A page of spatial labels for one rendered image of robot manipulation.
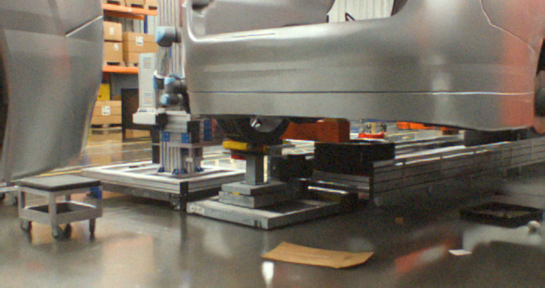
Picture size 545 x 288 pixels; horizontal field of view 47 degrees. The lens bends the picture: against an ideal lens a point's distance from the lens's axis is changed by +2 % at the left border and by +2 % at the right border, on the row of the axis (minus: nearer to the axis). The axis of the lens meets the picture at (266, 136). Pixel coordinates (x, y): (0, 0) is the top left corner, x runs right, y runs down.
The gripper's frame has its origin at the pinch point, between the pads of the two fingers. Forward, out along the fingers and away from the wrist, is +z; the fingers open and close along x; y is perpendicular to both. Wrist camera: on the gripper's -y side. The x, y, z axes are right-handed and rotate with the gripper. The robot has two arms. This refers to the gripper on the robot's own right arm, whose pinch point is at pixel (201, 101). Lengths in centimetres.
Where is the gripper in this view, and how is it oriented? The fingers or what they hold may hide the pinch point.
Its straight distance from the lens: 468.6
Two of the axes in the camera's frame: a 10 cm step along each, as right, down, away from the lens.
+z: 6.9, -0.5, 7.2
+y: 0.0, -10.0, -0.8
